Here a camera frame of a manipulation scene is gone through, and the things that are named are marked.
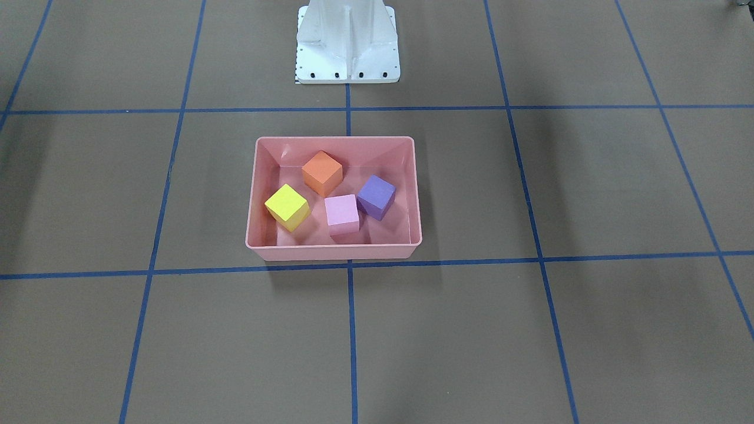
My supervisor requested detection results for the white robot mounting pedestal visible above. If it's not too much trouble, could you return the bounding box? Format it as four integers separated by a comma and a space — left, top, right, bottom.
295, 1, 401, 84

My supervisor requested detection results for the yellow foam block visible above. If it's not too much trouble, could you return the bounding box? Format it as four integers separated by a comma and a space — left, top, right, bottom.
264, 184, 312, 233

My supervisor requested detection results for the pink foam block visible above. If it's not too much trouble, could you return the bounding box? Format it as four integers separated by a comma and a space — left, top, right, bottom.
324, 194, 361, 237

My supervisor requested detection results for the orange foam block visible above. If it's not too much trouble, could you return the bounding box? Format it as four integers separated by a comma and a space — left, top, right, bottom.
302, 151, 344, 198

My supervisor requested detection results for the purple foam block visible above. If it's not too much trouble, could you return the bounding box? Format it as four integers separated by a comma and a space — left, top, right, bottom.
356, 175, 397, 221

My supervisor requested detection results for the pink plastic bin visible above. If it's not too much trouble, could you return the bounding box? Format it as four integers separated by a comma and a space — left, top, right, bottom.
245, 136, 422, 261

